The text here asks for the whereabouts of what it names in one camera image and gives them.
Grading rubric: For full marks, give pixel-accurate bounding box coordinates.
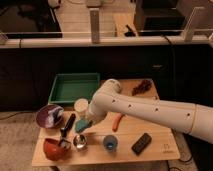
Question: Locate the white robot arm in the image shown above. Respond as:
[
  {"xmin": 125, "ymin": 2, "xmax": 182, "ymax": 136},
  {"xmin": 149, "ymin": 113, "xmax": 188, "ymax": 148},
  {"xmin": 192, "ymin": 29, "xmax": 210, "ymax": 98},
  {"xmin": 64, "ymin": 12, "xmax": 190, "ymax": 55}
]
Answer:
[{"xmin": 86, "ymin": 79, "xmax": 213, "ymax": 144}]

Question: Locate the white plastic cup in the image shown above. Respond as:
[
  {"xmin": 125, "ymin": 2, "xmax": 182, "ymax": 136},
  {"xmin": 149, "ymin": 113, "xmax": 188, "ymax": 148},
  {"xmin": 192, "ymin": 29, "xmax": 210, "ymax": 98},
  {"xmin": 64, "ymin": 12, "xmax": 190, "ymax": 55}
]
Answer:
[{"xmin": 74, "ymin": 98, "xmax": 89, "ymax": 117}]

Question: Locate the blue plastic cup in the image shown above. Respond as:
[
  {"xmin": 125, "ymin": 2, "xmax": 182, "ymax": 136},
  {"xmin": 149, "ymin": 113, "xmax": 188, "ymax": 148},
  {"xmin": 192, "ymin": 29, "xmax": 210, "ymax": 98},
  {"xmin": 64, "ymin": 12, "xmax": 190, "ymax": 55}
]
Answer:
[{"xmin": 103, "ymin": 135, "xmax": 118, "ymax": 151}]

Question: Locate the orange carrot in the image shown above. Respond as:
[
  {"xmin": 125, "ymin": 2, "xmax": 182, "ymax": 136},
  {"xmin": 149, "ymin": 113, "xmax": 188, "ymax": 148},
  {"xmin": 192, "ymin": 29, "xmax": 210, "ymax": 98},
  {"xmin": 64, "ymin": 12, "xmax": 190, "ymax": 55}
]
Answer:
[{"xmin": 112, "ymin": 114, "xmax": 124, "ymax": 132}]

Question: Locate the dark grape bunch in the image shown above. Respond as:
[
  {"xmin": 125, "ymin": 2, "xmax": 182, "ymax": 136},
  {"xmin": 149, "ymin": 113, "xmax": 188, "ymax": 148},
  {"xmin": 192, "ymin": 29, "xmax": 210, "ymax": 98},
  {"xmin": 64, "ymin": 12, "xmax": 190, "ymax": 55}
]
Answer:
[{"xmin": 132, "ymin": 79, "xmax": 152, "ymax": 96}]

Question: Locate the green plastic tray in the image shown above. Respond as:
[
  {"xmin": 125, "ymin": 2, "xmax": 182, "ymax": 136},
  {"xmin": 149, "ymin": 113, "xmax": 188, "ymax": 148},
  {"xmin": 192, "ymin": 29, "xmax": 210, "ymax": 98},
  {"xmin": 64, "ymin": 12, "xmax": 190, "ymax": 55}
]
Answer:
[{"xmin": 48, "ymin": 73, "xmax": 100, "ymax": 105}]

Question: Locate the wooden board table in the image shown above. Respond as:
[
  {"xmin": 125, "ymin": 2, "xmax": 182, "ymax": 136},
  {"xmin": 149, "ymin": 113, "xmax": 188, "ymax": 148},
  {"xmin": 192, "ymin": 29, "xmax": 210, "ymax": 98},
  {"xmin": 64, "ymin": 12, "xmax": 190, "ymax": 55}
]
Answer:
[{"xmin": 31, "ymin": 78, "xmax": 181, "ymax": 167}]

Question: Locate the purple ceramic bowl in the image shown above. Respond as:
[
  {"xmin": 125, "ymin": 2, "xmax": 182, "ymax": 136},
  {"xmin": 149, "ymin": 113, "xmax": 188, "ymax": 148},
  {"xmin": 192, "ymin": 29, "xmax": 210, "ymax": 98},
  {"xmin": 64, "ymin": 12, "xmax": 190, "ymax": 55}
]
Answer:
[{"xmin": 36, "ymin": 104, "xmax": 64, "ymax": 129}]

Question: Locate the black rectangular block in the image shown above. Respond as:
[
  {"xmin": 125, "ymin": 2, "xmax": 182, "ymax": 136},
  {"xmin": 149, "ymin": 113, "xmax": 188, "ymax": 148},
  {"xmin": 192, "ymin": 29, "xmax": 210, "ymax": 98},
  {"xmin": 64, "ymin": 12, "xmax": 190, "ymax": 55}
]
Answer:
[{"xmin": 131, "ymin": 133, "xmax": 152, "ymax": 155}]

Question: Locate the black handled tool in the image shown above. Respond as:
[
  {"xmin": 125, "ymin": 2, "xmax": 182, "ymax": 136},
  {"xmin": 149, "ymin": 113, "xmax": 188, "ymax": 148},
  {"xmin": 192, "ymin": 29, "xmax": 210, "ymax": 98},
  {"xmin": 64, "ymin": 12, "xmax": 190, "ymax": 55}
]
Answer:
[{"xmin": 60, "ymin": 113, "xmax": 76, "ymax": 138}]

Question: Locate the white horizontal rail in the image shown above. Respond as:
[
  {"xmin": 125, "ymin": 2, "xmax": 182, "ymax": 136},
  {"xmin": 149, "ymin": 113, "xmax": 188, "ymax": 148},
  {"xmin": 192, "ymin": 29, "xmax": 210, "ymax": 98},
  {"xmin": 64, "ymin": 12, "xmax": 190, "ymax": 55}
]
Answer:
[{"xmin": 0, "ymin": 35, "xmax": 213, "ymax": 49}]

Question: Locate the white post centre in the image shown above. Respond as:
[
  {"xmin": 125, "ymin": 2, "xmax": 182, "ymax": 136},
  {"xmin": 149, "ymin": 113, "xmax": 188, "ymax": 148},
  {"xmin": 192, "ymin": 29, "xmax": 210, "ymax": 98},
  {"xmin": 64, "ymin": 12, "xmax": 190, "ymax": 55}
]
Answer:
[{"xmin": 90, "ymin": 8, "xmax": 100, "ymax": 43}]

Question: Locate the white post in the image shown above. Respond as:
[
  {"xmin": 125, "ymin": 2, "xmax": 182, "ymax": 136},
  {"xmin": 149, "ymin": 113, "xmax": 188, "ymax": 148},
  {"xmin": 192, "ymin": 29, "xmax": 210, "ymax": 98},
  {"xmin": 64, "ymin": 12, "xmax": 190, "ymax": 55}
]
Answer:
[
  {"xmin": 90, "ymin": 8, "xmax": 100, "ymax": 43},
  {"xmin": 181, "ymin": 6, "xmax": 205, "ymax": 42}
]

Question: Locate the white post right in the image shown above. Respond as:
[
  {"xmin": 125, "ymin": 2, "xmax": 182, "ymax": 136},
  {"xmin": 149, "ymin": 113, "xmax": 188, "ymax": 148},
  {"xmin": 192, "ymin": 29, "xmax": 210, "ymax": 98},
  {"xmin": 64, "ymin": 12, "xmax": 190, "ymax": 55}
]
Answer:
[{"xmin": 181, "ymin": 6, "xmax": 205, "ymax": 42}]

